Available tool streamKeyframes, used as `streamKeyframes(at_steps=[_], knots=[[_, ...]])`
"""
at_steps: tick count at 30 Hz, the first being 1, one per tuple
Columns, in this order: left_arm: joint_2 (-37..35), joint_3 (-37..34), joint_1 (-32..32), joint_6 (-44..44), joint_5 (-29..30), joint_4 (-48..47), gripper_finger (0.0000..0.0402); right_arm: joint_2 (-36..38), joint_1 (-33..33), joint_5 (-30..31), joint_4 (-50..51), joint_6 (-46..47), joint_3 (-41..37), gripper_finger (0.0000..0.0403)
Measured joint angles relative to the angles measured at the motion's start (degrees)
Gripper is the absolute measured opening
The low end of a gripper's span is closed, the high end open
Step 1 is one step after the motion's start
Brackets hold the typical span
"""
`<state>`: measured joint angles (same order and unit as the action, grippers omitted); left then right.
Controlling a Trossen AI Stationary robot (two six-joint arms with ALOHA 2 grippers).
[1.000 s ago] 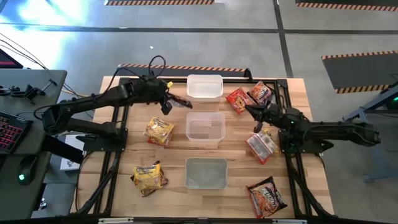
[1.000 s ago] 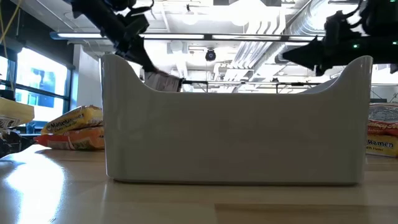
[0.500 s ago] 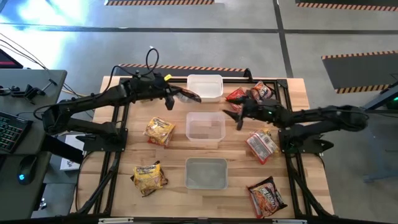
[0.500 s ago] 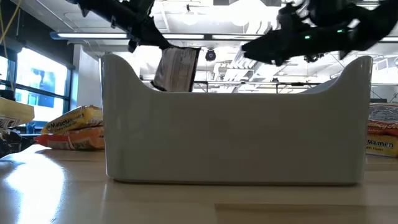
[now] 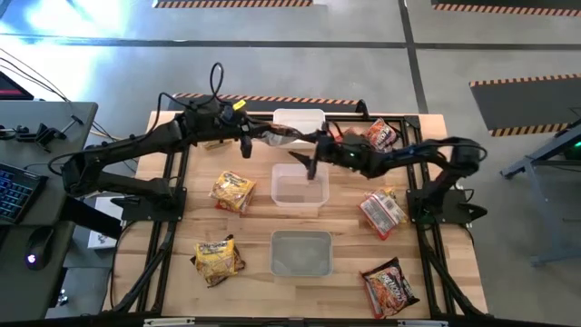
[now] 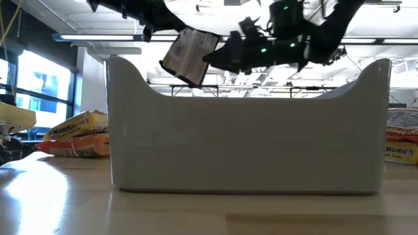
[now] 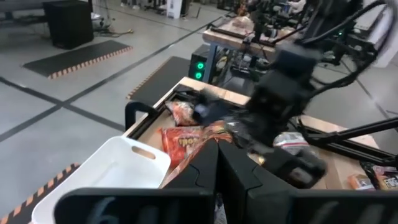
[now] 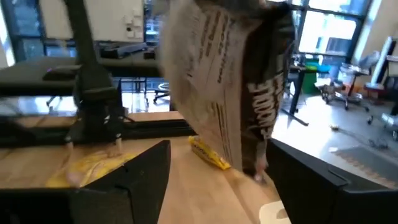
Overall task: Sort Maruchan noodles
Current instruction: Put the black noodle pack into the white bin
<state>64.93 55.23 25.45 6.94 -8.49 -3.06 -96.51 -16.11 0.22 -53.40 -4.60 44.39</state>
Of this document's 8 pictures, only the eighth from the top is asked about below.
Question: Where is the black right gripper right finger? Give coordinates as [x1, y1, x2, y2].
[266, 138, 398, 224]

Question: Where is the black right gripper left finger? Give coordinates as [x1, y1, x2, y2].
[0, 139, 172, 224]

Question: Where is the yellow Maruchan ramen packet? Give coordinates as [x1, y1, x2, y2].
[46, 151, 139, 189]
[188, 136, 233, 171]

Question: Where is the black ramen packet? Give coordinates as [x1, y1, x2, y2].
[160, 0, 296, 183]

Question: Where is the hazard striped black floor mat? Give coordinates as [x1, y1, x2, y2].
[334, 145, 398, 189]

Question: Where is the black standing desk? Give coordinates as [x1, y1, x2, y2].
[281, 54, 318, 127]

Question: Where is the green bin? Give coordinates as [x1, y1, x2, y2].
[303, 60, 321, 95]

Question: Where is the black chair base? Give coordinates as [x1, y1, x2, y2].
[152, 81, 172, 104]

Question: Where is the dark grey desk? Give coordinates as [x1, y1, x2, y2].
[0, 55, 162, 96]

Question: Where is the white board panel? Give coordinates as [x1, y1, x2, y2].
[371, 36, 396, 85]

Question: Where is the large window black frame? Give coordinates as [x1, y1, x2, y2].
[0, 0, 43, 68]
[297, 0, 373, 57]

